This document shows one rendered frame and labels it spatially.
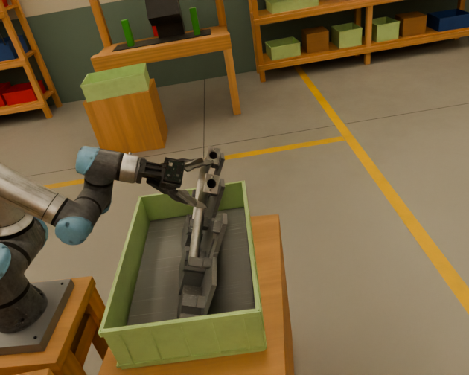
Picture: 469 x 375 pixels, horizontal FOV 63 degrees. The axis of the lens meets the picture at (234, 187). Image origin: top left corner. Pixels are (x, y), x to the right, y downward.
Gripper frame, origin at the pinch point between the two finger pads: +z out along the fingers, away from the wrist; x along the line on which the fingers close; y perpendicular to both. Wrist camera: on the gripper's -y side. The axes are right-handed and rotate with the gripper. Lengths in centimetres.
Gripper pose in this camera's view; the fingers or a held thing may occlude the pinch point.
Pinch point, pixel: (209, 184)
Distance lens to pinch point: 108.7
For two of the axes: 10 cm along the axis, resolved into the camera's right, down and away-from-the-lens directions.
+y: 2.6, -2.0, -9.4
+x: 1.2, -9.6, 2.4
